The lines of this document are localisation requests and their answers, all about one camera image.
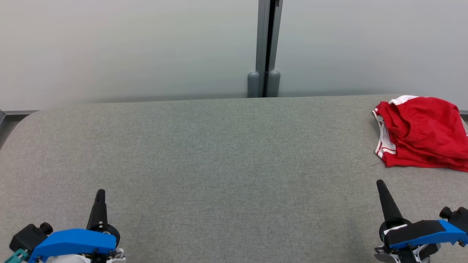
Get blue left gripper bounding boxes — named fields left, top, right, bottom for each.
left=29, top=189, right=125, bottom=263

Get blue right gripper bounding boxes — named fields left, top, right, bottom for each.
left=375, top=179, right=468, bottom=263

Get red jersey shirt white sleeves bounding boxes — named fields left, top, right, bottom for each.
left=372, top=109, right=468, bottom=172

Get red shorts white stripe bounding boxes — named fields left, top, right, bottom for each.
left=376, top=96, right=468, bottom=163

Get grey fabric covered platform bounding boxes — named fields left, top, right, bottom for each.
left=0, top=95, right=468, bottom=263

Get teal left camera connector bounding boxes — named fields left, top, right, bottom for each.
left=4, top=248, right=29, bottom=263

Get grey cylindrical post bumper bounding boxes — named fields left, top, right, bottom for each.
left=266, top=70, right=281, bottom=98
left=248, top=71, right=260, bottom=98

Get grey vertical partition post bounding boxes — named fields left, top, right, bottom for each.
left=255, top=0, right=284, bottom=98

